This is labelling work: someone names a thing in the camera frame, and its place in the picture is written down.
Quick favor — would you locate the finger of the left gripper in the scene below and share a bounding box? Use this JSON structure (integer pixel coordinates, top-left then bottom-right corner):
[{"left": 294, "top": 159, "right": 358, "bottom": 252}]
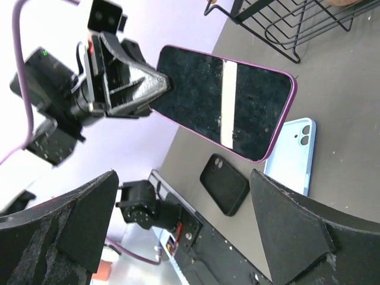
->
[{"left": 99, "top": 32, "right": 170, "bottom": 116}]

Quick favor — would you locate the purple edged black phone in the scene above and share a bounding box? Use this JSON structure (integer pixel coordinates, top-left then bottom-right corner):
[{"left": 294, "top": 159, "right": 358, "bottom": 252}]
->
[{"left": 150, "top": 45, "right": 297, "bottom": 162}]

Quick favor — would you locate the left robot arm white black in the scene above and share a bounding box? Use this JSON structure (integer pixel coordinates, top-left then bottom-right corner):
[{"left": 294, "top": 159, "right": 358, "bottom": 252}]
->
[{"left": 22, "top": 32, "right": 202, "bottom": 252}]

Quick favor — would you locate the black wire dish basket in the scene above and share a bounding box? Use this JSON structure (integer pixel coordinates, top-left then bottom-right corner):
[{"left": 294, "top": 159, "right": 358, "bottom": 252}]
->
[{"left": 204, "top": 0, "right": 379, "bottom": 64}]

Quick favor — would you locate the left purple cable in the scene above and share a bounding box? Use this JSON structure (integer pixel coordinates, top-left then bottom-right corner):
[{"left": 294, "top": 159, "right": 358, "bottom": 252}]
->
[{"left": 0, "top": 0, "right": 161, "bottom": 265}]

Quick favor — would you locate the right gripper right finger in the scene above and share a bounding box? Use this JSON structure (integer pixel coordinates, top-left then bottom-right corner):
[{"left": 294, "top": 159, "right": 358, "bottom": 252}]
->
[{"left": 249, "top": 170, "right": 379, "bottom": 284}]

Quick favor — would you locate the light blue phone case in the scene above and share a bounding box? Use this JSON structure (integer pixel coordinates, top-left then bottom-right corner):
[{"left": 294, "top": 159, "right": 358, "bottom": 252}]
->
[{"left": 264, "top": 118, "right": 316, "bottom": 196}]

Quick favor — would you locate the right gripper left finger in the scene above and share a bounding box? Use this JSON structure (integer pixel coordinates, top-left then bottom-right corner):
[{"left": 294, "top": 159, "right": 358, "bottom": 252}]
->
[{"left": 1, "top": 170, "right": 119, "bottom": 284}]

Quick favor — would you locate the black phone case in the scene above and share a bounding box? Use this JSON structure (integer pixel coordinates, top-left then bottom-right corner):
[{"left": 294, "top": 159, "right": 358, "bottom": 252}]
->
[{"left": 199, "top": 154, "right": 250, "bottom": 217}]

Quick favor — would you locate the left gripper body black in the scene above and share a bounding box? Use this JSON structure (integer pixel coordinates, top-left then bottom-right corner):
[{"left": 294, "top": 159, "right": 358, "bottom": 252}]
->
[{"left": 71, "top": 34, "right": 147, "bottom": 119}]

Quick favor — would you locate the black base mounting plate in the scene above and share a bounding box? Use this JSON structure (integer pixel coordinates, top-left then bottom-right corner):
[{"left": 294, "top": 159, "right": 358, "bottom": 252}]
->
[{"left": 148, "top": 170, "right": 271, "bottom": 284}]

